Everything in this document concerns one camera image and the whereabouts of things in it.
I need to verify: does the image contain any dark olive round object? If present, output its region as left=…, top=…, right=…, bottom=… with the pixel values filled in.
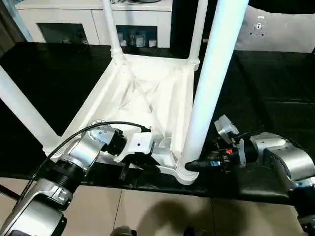
left=110, top=225, right=138, bottom=236

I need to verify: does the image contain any grey cushion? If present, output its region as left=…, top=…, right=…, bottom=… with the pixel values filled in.
left=233, top=5, right=315, bottom=54

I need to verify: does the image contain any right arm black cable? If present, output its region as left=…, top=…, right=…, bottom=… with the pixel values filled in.
left=230, top=131, right=271, bottom=145

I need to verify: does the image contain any beige curtain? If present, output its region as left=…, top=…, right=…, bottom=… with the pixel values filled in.
left=0, top=0, right=28, bottom=59

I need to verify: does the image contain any black mat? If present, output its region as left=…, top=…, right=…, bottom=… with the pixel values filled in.
left=0, top=41, right=315, bottom=205

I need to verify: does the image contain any white cabinet with glass doors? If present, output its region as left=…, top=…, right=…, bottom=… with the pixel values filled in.
left=16, top=0, right=173, bottom=50

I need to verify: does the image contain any white plastic table leg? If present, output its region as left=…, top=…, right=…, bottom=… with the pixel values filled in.
left=101, top=0, right=128, bottom=66
left=0, top=64, right=64, bottom=154
left=186, top=0, right=209, bottom=71
left=180, top=0, right=251, bottom=173

